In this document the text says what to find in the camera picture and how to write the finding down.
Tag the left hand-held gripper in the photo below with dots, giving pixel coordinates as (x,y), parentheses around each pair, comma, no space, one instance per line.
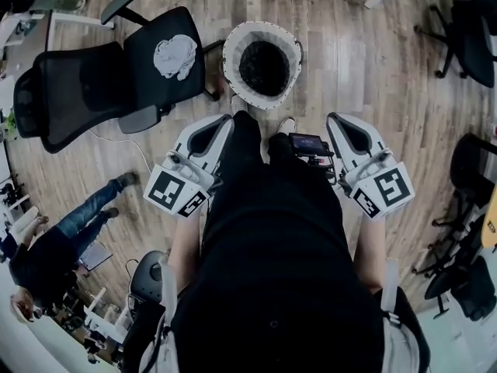
(167,187)

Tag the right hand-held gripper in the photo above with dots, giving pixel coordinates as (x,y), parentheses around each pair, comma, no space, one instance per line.
(388,187)

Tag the grey clothes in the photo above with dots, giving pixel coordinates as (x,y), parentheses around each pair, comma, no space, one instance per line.
(174,58)

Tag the white basket with black liner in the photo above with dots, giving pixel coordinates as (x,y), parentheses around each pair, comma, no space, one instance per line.
(263,65)

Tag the person's left forearm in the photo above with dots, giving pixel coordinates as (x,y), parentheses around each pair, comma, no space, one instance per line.
(185,243)

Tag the person's right forearm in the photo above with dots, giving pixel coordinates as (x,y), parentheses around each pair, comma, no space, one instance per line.
(372,251)

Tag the black screen device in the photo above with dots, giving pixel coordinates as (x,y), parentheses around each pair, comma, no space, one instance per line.
(306,143)

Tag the person's left shoe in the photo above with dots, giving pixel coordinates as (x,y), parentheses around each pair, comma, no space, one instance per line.
(238,103)

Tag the person's shoe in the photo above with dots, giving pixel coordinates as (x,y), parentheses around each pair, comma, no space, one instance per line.
(238,103)
(288,124)

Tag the person's right shoe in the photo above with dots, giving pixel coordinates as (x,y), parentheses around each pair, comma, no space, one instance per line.
(288,124)

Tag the black mesh office chair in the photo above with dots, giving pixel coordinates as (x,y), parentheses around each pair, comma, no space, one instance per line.
(105,80)

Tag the person's black-clothed body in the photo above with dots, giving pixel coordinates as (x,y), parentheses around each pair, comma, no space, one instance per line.
(272,266)

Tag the black round stool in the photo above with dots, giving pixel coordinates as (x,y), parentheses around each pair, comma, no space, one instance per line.
(149,276)

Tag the yellow board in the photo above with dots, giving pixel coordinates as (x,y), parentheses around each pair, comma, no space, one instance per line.
(490,220)

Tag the grey laptop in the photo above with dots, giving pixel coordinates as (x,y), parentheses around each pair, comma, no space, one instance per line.
(95,256)

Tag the white desk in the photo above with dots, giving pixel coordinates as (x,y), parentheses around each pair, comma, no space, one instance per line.
(54,19)

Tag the green plant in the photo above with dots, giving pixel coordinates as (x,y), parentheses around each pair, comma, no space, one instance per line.
(11,124)

